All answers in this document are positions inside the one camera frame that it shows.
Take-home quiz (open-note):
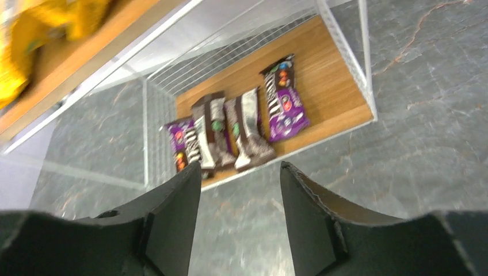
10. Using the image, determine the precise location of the white wire shelf rack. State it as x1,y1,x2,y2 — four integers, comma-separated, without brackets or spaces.
1,1,378,156

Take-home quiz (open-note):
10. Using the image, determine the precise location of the yellow candy bag top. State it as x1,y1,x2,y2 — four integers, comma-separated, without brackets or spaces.
1,10,44,108

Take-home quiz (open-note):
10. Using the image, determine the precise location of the brown candy bar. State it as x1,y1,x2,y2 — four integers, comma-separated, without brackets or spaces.
191,91,237,179
224,86,277,172

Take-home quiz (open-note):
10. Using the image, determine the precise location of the bottom wooden shelf board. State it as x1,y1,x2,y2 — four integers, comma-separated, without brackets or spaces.
176,16,373,162

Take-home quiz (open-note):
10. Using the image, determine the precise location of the purple candy bag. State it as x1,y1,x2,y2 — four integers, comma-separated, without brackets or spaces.
165,116,201,172
260,53,310,143

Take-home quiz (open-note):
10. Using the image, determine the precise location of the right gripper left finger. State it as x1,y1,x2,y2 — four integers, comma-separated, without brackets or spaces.
1,162,201,275

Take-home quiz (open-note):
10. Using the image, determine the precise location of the wooden shelf board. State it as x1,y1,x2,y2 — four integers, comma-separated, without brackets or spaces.
1,1,159,143
176,16,373,162

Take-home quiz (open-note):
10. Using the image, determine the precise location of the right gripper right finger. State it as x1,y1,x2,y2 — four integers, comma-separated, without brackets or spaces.
280,162,487,275

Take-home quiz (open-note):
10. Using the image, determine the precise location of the yellow candy bag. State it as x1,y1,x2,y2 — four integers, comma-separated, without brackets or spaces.
21,0,112,40
1,10,44,108

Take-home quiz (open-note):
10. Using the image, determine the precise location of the purple candy bag on shelf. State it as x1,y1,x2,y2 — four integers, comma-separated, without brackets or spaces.
165,116,201,172

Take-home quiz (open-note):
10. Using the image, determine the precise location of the middle wooden shelf board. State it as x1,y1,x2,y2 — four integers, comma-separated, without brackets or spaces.
1,1,159,143

